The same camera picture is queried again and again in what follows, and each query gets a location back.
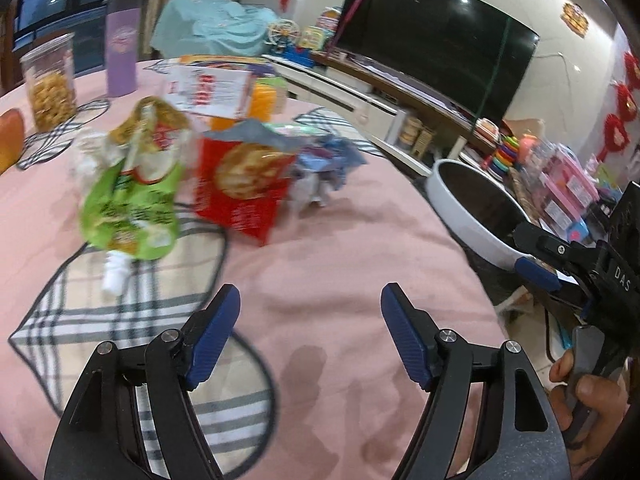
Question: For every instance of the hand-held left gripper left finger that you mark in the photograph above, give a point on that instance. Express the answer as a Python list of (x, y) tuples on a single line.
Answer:
[(215, 330)]

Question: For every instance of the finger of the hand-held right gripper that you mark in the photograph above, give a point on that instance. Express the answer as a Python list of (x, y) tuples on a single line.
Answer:
[(545, 246), (537, 270)]

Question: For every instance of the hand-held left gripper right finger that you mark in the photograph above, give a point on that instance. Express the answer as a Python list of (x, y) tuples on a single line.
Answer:
[(405, 330)]

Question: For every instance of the white trash bin black liner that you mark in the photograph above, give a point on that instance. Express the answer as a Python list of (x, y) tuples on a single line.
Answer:
[(465, 225)]

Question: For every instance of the green snack bag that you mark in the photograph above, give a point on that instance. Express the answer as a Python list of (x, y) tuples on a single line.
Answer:
[(130, 200)]

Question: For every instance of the white tissue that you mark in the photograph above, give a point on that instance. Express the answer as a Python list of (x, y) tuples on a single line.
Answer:
[(92, 155)]

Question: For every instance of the person's right hand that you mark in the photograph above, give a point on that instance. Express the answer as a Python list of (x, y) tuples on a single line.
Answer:
[(602, 410)]

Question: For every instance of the pink lidded plastic box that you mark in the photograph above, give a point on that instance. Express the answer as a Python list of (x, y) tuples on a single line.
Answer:
[(562, 210), (575, 175)]

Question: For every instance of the small white bottle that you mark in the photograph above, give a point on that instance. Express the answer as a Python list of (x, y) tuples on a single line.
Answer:
[(115, 275)]

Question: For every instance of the red snack bag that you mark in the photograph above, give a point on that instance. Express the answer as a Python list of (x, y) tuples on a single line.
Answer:
[(235, 185)]

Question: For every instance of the stacked yellow containers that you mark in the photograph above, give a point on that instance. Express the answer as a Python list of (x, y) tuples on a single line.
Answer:
[(411, 130)]

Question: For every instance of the crumpled blue wrapper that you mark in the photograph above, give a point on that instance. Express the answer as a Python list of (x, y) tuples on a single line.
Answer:
[(330, 165)]

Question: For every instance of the green pole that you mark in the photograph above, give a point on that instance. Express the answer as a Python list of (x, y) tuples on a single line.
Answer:
[(492, 70)]

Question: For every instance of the white red-print carton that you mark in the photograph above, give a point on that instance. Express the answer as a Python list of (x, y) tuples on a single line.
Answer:
[(210, 92)]

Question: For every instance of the black flat television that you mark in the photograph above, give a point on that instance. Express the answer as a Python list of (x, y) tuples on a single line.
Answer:
[(435, 35)]

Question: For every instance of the white television cabinet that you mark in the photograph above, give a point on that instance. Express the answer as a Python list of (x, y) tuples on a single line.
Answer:
[(350, 92)]

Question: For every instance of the colourful cardboard box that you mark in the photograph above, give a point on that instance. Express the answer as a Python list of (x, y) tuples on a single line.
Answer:
[(225, 61)]

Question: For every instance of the clear plastic snack jar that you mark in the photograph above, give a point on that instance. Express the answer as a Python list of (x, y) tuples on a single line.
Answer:
[(50, 90)]

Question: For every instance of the purple cylinder canister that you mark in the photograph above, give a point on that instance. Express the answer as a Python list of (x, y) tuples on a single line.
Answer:
[(121, 45)]

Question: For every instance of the ferris wheel toy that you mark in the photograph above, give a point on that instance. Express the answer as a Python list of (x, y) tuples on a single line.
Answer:
[(282, 35)]

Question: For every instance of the teal blanket covered furniture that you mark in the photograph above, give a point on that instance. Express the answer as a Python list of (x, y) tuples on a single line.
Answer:
[(210, 25)]

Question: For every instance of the pink pole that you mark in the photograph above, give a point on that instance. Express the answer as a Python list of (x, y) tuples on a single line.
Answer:
[(352, 7)]

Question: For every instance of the colourful toy box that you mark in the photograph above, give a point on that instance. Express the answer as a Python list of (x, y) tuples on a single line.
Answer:
[(327, 27)]

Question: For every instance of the red wall ornaments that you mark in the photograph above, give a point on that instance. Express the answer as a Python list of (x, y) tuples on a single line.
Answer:
[(620, 120)]

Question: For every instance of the gold red wall sticker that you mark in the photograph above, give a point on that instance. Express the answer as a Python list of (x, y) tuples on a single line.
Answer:
[(575, 19)]

